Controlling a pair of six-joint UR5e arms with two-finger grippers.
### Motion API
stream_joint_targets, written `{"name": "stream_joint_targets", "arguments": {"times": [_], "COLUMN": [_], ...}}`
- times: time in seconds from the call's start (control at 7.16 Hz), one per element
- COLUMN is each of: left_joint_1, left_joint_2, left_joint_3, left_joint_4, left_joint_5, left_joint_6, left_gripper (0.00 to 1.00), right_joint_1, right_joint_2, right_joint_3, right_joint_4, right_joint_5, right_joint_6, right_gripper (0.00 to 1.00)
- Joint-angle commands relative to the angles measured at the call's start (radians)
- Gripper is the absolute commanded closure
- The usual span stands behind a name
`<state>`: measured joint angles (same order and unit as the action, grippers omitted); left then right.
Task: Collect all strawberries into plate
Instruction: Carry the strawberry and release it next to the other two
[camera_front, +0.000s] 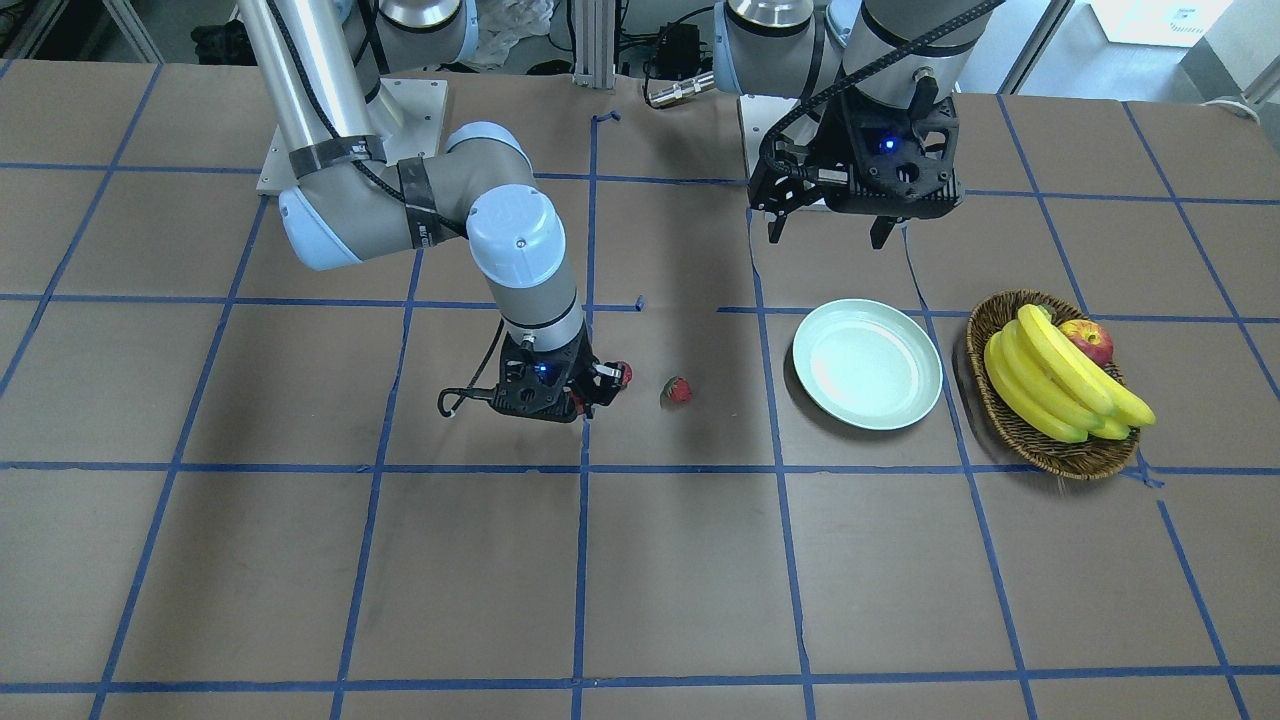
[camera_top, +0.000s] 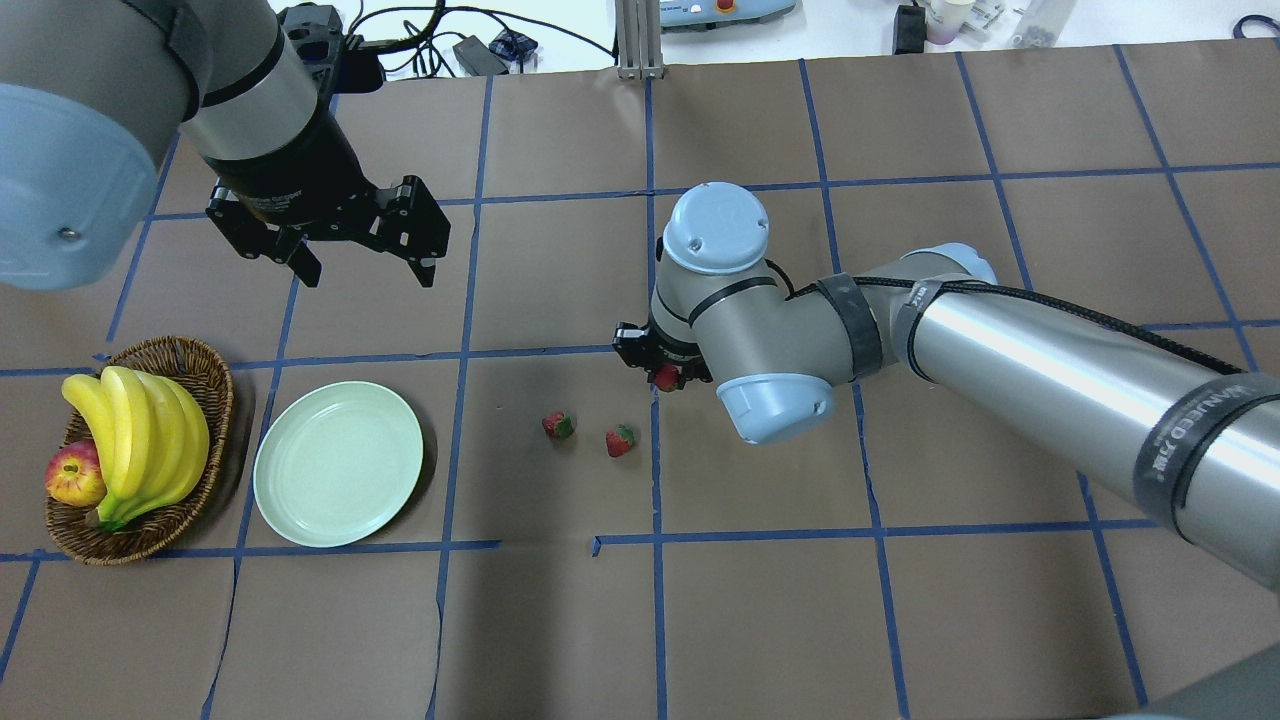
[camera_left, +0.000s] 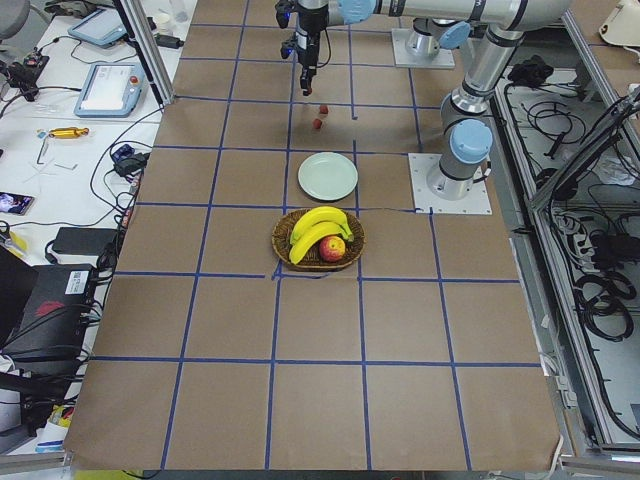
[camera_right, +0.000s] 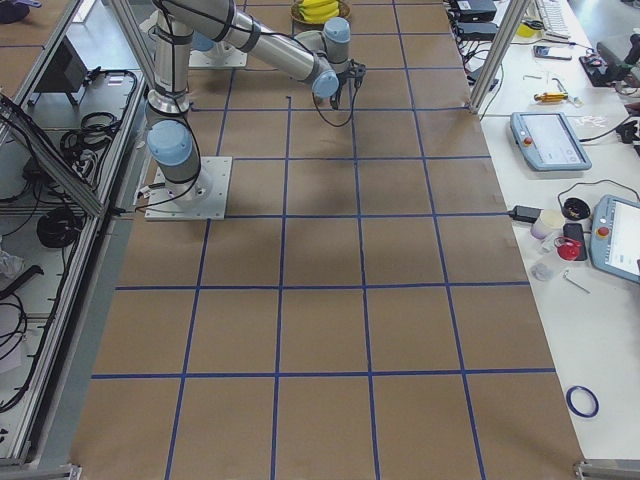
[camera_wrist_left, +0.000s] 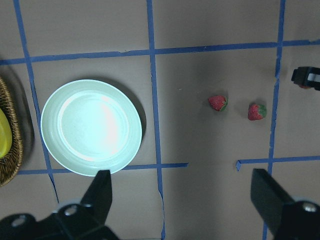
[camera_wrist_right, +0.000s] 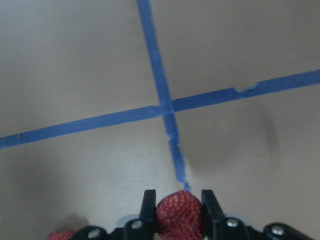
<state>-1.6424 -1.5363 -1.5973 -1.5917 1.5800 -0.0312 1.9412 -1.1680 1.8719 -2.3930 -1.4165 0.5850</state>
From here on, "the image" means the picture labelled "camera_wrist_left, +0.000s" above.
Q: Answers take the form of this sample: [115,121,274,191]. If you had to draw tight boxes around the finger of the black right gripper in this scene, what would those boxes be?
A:
[291,66,320,90]

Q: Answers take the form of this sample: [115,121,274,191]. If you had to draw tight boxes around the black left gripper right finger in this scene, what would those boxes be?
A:
[250,168,295,233]

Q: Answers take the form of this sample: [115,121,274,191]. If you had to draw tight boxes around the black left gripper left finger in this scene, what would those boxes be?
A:
[80,170,112,223]

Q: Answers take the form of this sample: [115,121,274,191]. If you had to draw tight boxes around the red strawberry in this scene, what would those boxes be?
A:
[208,95,228,112]
[299,85,310,90]
[247,104,267,121]

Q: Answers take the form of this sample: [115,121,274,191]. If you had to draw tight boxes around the light green plate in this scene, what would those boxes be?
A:
[40,79,143,177]

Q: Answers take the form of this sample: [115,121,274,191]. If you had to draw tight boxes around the wicker fruit basket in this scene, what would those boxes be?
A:
[0,79,24,186]

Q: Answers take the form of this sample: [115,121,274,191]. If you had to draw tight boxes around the yellow banana bunch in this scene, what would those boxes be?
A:
[0,109,13,158]

